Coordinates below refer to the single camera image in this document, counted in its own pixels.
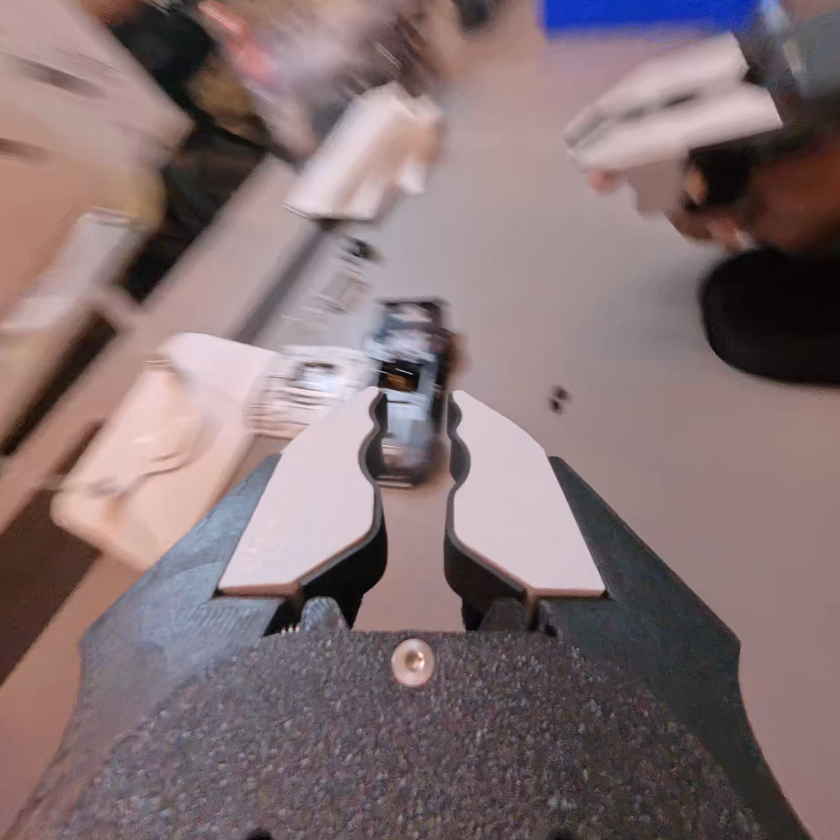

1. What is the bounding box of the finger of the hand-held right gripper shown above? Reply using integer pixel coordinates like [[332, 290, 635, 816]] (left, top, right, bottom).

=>
[[567, 84, 785, 175], [564, 33, 752, 151]]

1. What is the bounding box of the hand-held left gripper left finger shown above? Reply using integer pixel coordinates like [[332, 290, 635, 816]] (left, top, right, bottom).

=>
[[217, 386, 389, 634]]

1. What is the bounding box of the white sticker sheet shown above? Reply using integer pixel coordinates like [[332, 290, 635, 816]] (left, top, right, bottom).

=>
[[246, 344, 375, 437]]

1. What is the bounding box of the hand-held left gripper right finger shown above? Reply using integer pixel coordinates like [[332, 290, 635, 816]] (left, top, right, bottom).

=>
[[443, 388, 606, 634]]

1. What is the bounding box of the pile of white paper bags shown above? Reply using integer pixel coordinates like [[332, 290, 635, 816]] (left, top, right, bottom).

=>
[[285, 88, 447, 221]]

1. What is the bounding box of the transparent lego windshield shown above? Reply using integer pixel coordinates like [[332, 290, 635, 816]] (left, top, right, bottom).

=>
[[318, 266, 368, 316]]

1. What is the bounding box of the blue plastic bin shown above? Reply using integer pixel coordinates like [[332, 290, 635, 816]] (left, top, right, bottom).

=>
[[538, 0, 765, 37]]

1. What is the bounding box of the white book stand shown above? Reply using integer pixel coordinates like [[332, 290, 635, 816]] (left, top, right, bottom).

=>
[[0, 206, 293, 572]]

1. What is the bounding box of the person's right hand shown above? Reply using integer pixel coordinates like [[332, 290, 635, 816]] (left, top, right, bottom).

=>
[[587, 125, 840, 255]]

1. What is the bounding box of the black lego car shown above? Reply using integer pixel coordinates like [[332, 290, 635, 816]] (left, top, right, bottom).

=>
[[360, 298, 463, 490]]

